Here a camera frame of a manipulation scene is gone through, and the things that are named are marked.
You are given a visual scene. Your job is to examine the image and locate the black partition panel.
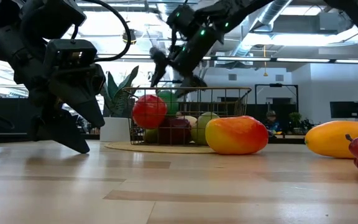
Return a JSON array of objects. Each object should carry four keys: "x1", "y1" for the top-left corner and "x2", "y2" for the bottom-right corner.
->
[{"x1": 0, "y1": 96, "x2": 43, "y2": 134}]

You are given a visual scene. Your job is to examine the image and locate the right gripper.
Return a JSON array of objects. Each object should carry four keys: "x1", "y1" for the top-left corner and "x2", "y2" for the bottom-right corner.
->
[{"x1": 150, "y1": 46, "x2": 208, "y2": 98}]

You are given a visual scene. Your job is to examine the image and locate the snake plant in white pot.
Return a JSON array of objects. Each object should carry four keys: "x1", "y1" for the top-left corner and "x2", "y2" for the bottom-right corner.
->
[{"x1": 99, "y1": 65, "x2": 140, "y2": 143}]

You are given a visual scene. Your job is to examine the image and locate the yellow mango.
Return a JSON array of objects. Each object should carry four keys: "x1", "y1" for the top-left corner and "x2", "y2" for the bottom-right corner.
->
[{"x1": 305, "y1": 120, "x2": 358, "y2": 159}]

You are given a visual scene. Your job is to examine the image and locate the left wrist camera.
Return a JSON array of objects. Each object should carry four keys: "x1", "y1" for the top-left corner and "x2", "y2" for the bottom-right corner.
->
[{"x1": 44, "y1": 39, "x2": 98, "y2": 78}]

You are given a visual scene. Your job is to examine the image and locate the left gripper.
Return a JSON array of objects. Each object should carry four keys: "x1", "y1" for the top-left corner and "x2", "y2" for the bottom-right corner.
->
[{"x1": 26, "y1": 63, "x2": 107, "y2": 154}]

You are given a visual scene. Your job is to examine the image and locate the gold wire basket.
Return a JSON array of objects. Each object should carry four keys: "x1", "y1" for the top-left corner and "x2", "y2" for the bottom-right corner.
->
[{"x1": 122, "y1": 86, "x2": 253, "y2": 147}]

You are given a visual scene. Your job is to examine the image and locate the long strip light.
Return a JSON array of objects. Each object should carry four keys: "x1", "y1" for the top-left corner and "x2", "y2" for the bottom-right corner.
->
[{"x1": 94, "y1": 54, "x2": 358, "y2": 65}]

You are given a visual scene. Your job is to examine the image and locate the red pomegranate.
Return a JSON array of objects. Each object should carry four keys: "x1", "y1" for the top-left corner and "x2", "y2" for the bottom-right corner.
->
[{"x1": 132, "y1": 95, "x2": 168, "y2": 130}]

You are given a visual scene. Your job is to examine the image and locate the black monitor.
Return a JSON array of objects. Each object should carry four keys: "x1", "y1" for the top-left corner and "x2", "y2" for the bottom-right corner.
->
[{"x1": 329, "y1": 101, "x2": 358, "y2": 119}]

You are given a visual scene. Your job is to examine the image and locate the small green pear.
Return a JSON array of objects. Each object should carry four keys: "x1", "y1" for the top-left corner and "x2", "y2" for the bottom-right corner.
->
[{"x1": 143, "y1": 128, "x2": 160, "y2": 144}]

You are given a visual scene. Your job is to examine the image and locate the green lime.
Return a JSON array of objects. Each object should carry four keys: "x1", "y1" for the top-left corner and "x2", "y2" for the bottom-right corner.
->
[{"x1": 158, "y1": 90, "x2": 180, "y2": 116}]

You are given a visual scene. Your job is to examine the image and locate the black ceiling camera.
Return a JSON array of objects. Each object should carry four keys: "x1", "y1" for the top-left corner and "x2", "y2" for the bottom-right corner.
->
[{"x1": 122, "y1": 28, "x2": 138, "y2": 45}]

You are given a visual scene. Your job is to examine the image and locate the large green pear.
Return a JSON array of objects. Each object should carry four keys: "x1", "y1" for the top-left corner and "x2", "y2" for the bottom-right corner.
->
[{"x1": 190, "y1": 111, "x2": 220, "y2": 146}]

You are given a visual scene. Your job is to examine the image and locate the yellow hanging cord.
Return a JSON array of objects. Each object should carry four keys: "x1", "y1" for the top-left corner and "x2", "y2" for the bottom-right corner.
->
[{"x1": 262, "y1": 45, "x2": 269, "y2": 77}]

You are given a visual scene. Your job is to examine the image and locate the pink peach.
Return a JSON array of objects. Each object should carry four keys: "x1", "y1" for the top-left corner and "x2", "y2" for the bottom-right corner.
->
[{"x1": 178, "y1": 114, "x2": 198, "y2": 127}]

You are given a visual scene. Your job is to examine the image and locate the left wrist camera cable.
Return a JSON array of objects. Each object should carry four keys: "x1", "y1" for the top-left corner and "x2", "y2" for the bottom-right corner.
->
[{"x1": 71, "y1": 0, "x2": 132, "y2": 63}]

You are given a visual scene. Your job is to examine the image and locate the red orange mango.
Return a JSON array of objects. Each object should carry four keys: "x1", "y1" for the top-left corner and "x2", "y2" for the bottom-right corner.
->
[{"x1": 204, "y1": 115, "x2": 270, "y2": 156}]

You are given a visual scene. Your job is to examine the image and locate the slanted silver duct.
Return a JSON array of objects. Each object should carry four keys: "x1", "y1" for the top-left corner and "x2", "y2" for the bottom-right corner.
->
[{"x1": 230, "y1": 0, "x2": 293, "y2": 60}]

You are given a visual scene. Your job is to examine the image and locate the black gantry frame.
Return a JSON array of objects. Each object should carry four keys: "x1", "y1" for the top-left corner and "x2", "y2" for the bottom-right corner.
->
[{"x1": 254, "y1": 83, "x2": 300, "y2": 114}]

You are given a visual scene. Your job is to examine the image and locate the small green background plant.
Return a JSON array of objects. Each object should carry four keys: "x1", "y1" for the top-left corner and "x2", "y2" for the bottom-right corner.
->
[{"x1": 288, "y1": 111, "x2": 304, "y2": 134}]

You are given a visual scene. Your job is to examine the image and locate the person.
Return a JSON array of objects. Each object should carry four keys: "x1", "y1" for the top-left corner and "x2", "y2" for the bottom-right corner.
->
[{"x1": 265, "y1": 110, "x2": 282, "y2": 135}]

